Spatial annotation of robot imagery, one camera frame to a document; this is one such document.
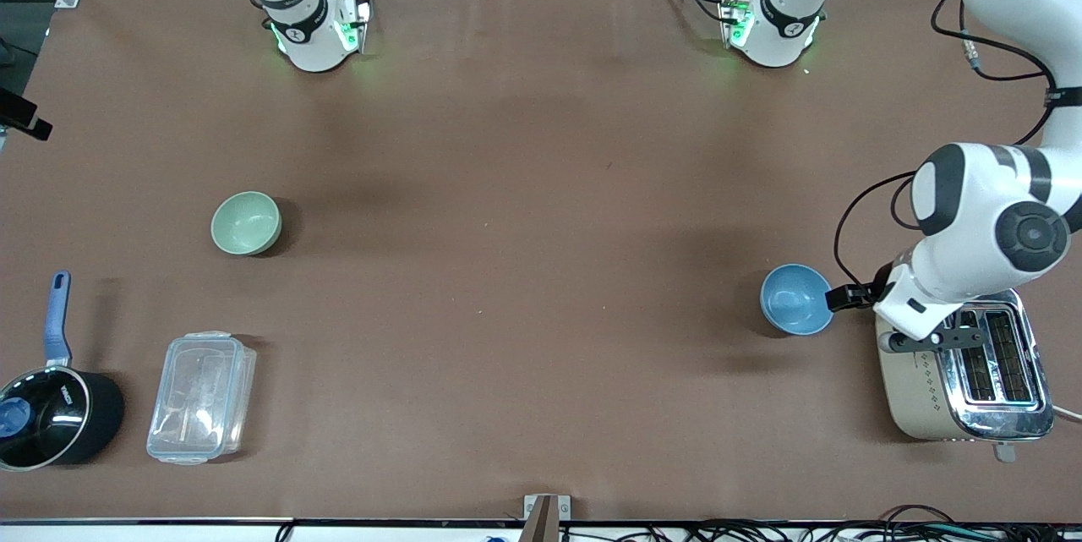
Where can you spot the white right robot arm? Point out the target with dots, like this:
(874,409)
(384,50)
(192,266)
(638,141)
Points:
(308,43)

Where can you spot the beige chrome toaster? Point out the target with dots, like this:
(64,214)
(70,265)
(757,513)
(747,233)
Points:
(921,398)

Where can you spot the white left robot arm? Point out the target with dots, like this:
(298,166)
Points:
(972,195)

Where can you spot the metal base connector plate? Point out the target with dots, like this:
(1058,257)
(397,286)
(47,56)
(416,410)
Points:
(355,22)
(735,18)

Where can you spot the clear plastic food container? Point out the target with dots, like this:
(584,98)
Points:
(199,398)

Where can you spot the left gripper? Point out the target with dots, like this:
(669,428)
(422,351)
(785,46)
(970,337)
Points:
(879,280)

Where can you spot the brown table cover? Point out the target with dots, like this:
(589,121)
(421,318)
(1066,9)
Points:
(541,145)

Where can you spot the metal table edge bracket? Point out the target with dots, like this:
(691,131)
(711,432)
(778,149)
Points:
(545,517)

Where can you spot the glass lid blue knob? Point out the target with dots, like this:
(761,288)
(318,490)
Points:
(17,419)

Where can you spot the blue ceramic bowl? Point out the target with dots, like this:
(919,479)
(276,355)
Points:
(790,301)

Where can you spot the green ceramic bowl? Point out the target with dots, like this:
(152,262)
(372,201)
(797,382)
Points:
(245,223)

